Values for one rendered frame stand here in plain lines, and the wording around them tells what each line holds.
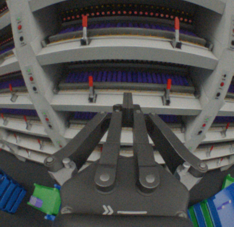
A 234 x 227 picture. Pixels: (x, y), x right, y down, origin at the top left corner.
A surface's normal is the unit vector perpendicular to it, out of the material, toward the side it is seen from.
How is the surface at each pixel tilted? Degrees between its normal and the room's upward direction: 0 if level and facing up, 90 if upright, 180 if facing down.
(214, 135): 19
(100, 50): 110
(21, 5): 90
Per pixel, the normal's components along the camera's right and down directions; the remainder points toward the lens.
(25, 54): -0.09, 0.61
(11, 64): -0.07, 0.84
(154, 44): -0.05, -0.55
